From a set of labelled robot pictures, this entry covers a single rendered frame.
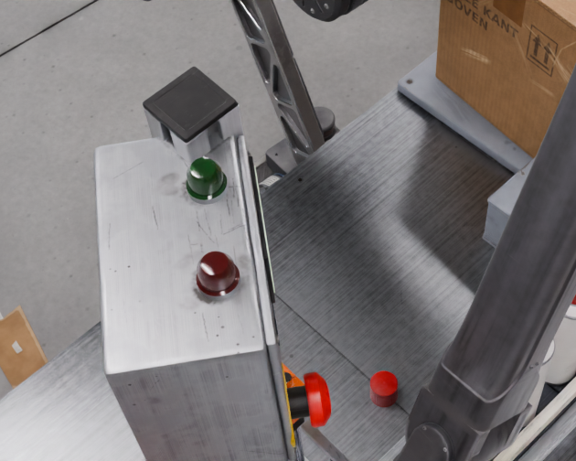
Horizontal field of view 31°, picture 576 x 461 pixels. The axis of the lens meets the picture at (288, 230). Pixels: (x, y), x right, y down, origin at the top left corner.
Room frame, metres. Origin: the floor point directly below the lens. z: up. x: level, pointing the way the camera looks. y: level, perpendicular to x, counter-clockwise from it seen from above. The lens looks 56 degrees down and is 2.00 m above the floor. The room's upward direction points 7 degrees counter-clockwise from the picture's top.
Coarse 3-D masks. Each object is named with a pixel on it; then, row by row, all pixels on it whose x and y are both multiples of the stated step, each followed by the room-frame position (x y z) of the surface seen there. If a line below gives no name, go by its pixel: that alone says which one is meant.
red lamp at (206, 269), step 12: (216, 252) 0.33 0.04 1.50; (204, 264) 0.33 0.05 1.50; (216, 264) 0.33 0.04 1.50; (228, 264) 0.33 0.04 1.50; (204, 276) 0.32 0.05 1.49; (216, 276) 0.32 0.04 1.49; (228, 276) 0.32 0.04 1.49; (204, 288) 0.32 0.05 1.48; (216, 288) 0.32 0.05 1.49; (228, 288) 0.32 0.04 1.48; (216, 300) 0.32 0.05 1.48
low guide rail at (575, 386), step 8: (568, 384) 0.48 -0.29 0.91; (560, 392) 0.48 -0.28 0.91; (568, 392) 0.47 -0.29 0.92; (552, 400) 0.47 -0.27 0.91; (560, 400) 0.47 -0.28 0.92; (568, 400) 0.47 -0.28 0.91; (544, 408) 0.46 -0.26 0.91; (552, 408) 0.46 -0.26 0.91; (560, 408) 0.46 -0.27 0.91; (536, 416) 0.45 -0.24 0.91; (544, 416) 0.45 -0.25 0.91; (552, 416) 0.45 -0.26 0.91; (528, 424) 0.44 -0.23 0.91; (536, 424) 0.44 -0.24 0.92; (544, 424) 0.44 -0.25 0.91; (528, 432) 0.43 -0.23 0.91; (536, 432) 0.43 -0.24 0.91; (520, 440) 0.43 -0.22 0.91; (528, 440) 0.43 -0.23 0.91; (512, 448) 0.42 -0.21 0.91; (520, 448) 0.42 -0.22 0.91; (496, 456) 0.41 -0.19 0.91; (504, 456) 0.41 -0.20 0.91; (512, 456) 0.41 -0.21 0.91
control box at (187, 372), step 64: (128, 192) 0.40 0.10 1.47; (128, 256) 0.35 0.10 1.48; (192, 256) 0.35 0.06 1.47; (256, 256) 0.35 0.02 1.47; (128, 320) 0.31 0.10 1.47; (192, 320) 0.30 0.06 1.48; (256, 320) 0.30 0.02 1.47; (128, 384) 0.28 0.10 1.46; (192, 384) 0.28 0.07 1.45; (256, 384) 0.28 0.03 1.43; (192, 448) 0.28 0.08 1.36; (256, 448) 0.28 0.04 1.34
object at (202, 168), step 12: (192, 168) 0.40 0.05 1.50; (204, 168) 0.40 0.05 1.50; (216, 168) 0.40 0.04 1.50; (192, 180) 0.39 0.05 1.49; (204, 180) 0.39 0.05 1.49; (216, 180) 0.39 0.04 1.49; (192, 192) 0.39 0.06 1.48; (204, 192) 0.39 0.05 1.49; (216, 192) 0.39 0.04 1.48; (204, 204) 0.39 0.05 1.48
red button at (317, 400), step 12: (312, 372) 0.33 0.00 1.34; (312, 384) 0.32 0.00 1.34; (324, 384) 0.32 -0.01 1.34; (288, 396) 0.31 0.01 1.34; (300, 396) 0.31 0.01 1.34; (312, 396) 0.31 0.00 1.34; (324, 396) 0.31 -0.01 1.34; (300, 408) 0.31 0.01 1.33; (312, 408) 0.30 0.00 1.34; (324, 408) 0.30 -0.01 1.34; (312, 420) 0.30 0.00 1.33; (324, 420) 0.30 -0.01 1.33
